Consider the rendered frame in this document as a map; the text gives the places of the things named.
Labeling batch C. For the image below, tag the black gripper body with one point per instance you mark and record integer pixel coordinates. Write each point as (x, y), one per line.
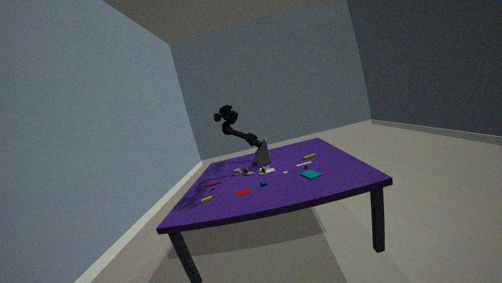
(225, 114)

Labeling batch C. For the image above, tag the teal flat rectangular plate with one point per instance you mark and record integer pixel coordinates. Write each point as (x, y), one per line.
(311, 174)

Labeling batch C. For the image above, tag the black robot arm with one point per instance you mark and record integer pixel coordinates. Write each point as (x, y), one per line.
(228, 130)

